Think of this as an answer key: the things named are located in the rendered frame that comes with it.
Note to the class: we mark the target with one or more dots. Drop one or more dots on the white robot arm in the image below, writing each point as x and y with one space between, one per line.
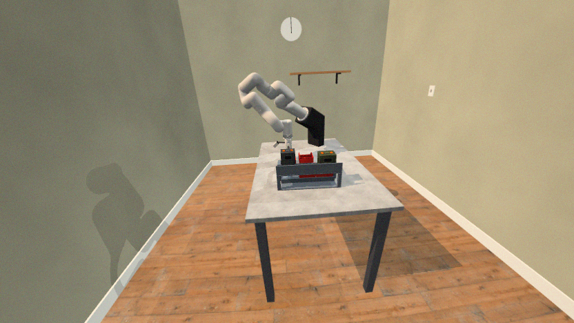
284 102

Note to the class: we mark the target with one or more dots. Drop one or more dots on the dark green case with orange latches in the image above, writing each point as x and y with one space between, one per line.
327 156

